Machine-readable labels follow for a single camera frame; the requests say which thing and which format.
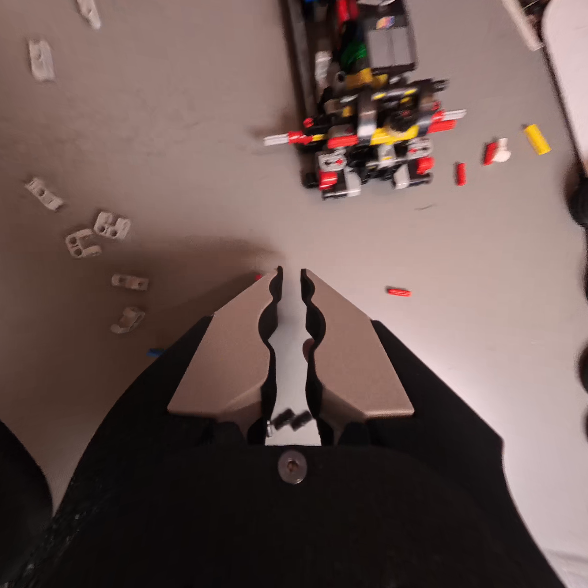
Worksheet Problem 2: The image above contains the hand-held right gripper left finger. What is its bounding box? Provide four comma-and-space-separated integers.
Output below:
166, 266, 284, 434

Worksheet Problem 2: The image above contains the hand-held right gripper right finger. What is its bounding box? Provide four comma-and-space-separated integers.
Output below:
300, 269, 415, 434

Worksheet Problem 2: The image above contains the toy brick car chassis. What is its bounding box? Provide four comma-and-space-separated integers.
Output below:
264, 0, 467, 200

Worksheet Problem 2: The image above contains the yellow toy axle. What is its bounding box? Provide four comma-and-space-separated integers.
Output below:
523, 123, 552, 155

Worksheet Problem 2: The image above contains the white book stand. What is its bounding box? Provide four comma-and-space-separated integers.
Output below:
541, 0, 588, 175

